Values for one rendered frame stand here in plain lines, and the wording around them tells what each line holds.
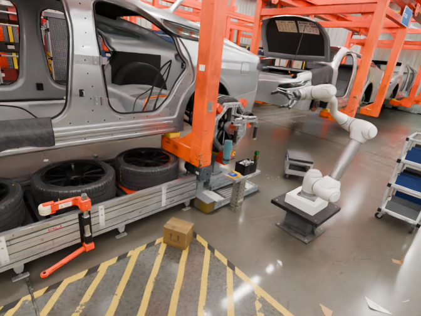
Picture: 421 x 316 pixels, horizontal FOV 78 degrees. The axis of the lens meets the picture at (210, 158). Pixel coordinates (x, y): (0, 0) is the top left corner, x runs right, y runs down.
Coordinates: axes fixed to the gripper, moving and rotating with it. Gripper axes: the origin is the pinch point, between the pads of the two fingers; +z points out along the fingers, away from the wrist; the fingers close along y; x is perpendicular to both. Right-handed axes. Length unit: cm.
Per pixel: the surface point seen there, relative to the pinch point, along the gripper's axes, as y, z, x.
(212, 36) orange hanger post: -74, 23, 0
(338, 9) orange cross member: -250, -365, 111
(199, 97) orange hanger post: -49, 35, 45
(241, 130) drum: -25, -13, 83
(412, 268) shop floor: 159, -94, 67
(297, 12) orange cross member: -318, -338, 162
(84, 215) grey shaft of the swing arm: 20, 153, 70
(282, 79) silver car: -165, -218, 188
